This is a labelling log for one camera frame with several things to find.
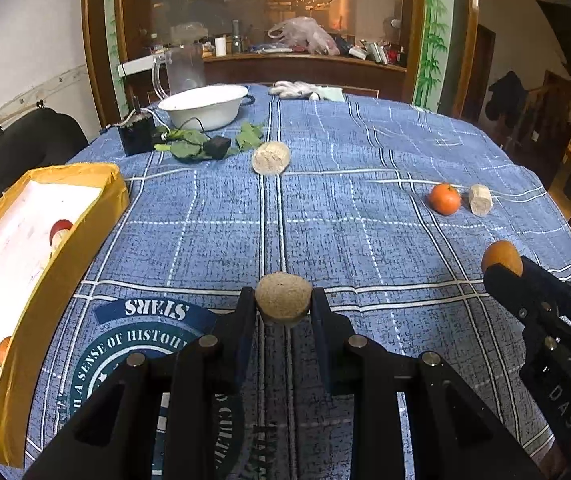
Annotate small black adapter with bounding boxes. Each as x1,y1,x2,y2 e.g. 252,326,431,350
203,136,231,160

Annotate clear glass pitcher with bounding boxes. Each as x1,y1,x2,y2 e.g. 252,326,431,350
152,42,206,100

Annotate red apple-like fruit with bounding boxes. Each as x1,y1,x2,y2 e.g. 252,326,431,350
49,219,74,244

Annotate green leaves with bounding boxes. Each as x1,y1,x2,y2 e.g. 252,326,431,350
154,122,264,162

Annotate pink plastic bag on counter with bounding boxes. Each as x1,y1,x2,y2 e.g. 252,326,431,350
267,16,340,56

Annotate round beige foam ball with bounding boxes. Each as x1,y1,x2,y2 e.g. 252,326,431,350
255,272,313,327

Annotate orange mandarin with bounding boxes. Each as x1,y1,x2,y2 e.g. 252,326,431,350
427,183,461,216
0,336,12,367

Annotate white enamel basin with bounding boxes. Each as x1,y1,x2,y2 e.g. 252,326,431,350
158,84,255,132

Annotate beige foam cylinder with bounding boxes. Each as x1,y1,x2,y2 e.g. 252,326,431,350
468,184,493,217

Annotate black box device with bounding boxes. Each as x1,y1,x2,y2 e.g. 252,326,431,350
117,113,158,156

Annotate orange mandarin in tray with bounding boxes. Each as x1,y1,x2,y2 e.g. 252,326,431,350
0,336,12,367

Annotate wooden cabinet counter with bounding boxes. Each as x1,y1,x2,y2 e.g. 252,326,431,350
116,34,409,104

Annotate large beige foam chunk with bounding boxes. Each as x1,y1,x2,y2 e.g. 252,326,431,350
252,141,291,176

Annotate black leather sofa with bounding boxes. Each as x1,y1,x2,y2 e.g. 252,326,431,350
0,107,88,197

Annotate yellow-orange fruit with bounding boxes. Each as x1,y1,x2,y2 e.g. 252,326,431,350
482,240,524,276

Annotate white gloves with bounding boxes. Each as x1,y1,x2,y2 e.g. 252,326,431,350
269,80,345,102

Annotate yellow-rimmed white foam tray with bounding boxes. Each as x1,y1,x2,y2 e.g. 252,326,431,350
0,162,129,467

